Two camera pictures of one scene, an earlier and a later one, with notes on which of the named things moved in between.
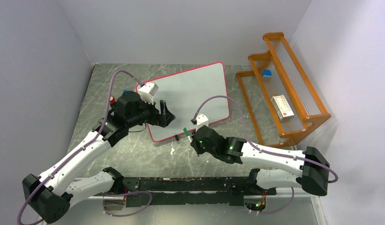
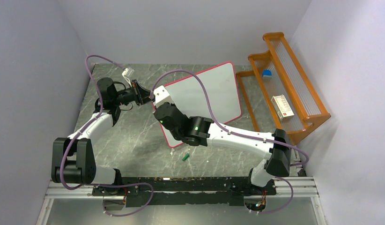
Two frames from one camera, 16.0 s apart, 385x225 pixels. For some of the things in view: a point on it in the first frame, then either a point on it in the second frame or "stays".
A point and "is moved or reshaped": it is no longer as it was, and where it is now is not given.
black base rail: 179,191 stays
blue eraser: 266,73 stays
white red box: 282,107 stays
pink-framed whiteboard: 183,92 is moved or reshaped
